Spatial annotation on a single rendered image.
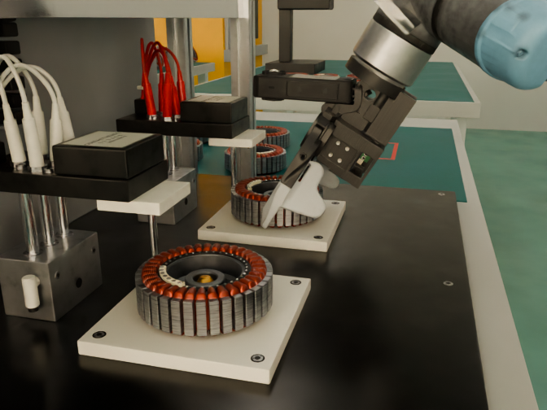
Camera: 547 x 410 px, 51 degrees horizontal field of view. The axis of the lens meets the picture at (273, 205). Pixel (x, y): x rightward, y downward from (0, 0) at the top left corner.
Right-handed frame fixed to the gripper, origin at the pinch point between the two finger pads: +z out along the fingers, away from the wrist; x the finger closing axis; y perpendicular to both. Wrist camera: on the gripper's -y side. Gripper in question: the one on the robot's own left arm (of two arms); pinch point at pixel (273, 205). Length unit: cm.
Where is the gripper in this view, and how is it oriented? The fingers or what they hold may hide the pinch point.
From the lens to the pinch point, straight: 69.7
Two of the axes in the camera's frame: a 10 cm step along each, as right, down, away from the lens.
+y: 8.4, 5.5, -0.5
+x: 2.5, -3.0, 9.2
